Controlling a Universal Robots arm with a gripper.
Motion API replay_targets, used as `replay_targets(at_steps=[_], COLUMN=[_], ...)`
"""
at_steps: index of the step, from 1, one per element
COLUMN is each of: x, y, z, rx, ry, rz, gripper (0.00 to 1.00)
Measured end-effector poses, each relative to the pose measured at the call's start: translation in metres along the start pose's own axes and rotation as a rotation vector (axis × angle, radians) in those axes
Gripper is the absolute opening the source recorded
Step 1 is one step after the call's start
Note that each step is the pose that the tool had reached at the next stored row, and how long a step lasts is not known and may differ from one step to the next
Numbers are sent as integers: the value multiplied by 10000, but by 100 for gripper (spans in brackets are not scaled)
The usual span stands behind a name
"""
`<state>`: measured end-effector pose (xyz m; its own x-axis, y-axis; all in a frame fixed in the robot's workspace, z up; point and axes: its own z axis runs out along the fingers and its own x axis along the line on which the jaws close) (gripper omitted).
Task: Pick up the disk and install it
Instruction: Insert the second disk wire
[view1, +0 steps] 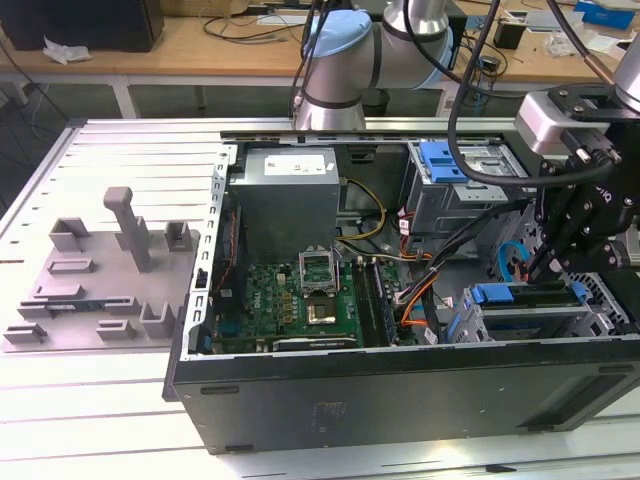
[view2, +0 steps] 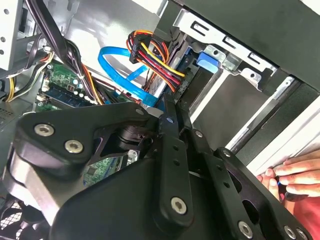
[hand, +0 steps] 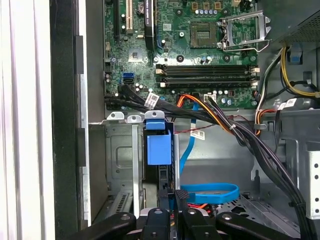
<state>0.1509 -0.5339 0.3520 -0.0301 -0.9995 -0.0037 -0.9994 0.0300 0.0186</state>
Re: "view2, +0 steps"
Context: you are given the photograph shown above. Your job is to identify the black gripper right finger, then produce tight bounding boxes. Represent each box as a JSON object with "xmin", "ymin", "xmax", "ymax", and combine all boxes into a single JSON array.
[{"xmin": 174, "ymin": 101, "xmax": 314, "ymax": 240}]

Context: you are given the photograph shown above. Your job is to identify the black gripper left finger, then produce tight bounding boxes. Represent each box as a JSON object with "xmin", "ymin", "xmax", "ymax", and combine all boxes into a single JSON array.
[{"xmin": 9, "ymin": 93, "xmax": 195, "ymax": 227}]

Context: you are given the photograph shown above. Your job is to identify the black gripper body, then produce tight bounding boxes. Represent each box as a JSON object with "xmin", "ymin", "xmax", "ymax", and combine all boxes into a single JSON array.
[{"xmin": 48, "ymin": 154, "xmax": 234, "ymax": 240}]

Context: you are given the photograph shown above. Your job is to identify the blue data wire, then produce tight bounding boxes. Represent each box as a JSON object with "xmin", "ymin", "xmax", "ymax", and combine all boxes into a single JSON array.
[{"xmin": 98, "ymin": 46, "xmax": 159, "ymax": 109}]

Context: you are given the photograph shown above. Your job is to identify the round black tool blue ring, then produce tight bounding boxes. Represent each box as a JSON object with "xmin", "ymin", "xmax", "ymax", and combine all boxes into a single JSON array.
[{"xmin": 274, "ymin": 174, "xmax": 310, "ymax": 203}]

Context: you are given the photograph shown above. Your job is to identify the orange red power wire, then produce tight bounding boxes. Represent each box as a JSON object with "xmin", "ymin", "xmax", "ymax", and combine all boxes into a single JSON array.
[{"xmin": 126, "ymin": 29, "xmax": 190, "ymax": 95}]

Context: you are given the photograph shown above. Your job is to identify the hard disk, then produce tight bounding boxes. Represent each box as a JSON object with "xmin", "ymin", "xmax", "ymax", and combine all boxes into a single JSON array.
[{"xmin": 142, "ymin": 37, "xmax": 222, "ymax": 111}]

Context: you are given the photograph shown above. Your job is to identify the person's hand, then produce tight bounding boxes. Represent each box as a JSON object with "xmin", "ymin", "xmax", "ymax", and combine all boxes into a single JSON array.
[{"xmin": 256, "ymin": 149, "xmax": 320, "ymax": 201}]

